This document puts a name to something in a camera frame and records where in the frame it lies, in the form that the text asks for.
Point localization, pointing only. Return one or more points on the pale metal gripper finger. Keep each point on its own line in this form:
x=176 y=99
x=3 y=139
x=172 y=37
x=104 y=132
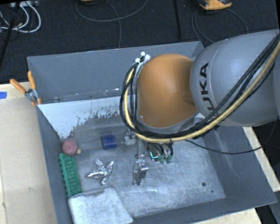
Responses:
x=139 y=171
x=129 y=138

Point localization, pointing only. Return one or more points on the grey metal bin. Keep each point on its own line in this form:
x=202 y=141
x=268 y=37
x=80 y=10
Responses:
x=170 y=182

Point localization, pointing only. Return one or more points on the blue block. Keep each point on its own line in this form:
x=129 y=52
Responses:
x=108 y=141

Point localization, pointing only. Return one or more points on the dark green flat block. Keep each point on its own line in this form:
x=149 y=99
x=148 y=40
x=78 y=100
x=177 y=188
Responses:
x=71 y=175

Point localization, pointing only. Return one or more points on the brown cardboard board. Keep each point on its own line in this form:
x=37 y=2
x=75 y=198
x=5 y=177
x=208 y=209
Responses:
x=21 y=172

